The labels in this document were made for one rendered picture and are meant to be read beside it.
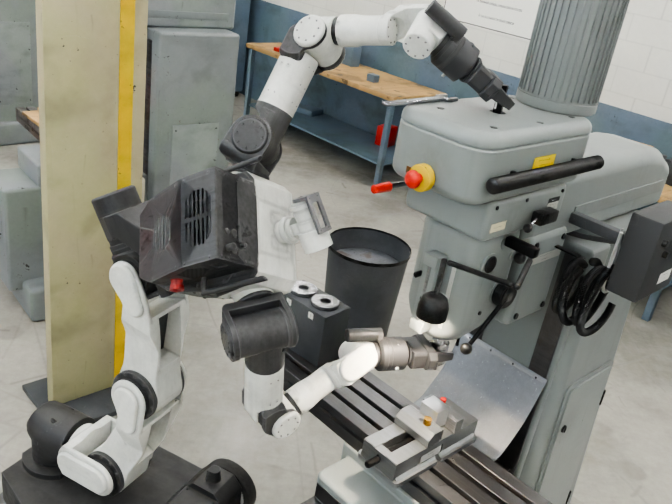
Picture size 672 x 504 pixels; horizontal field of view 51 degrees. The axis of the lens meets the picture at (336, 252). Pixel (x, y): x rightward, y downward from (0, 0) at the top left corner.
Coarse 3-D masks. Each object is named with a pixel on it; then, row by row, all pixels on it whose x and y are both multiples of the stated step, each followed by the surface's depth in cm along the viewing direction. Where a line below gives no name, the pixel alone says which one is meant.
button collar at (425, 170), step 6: (414, 168) 152; (420, 168) 151; (426, 168) 150; (426, 174) 150; (432, 174) 150; (426, 180) 150; (432, 180) 150; (420, 186) 152; (426, 186) 151; (432, 186) 152
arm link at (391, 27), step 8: (400, 8) 157; (408, 8) 157; (416, 8) 156; (424, 8) 155; (384, 16) 157; (392, 16) 157; (400, 16) 158; (408, 16) 158; (384, 24) 156; (392, 24) 158; (400, 24) 160; (408, 24) 160; (384, 32) 156; (392, 32) 158; (400, 32) 160; (384, 40) 157; (392, 40) 159
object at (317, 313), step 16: (304, 288) 233; (304, 304) 224; (320, 304) 223; (336, 304) 224; (304, 320) 225; (320, 320) 220; (336, 320) 223; (304, 336) 227; (320, 336) 221; (336, 336) 227; (304, 352) 229; (320, 352) 224; (336, 352) 231
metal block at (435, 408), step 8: (424, 400) 195; (432, 400) 196; (440, 400) 196; (424, 408) 194; (432, 408) 192; (440, 408) 193; (448, 408) 194; (432, 416) 193; (440, 416) 193; (440, 424) 195
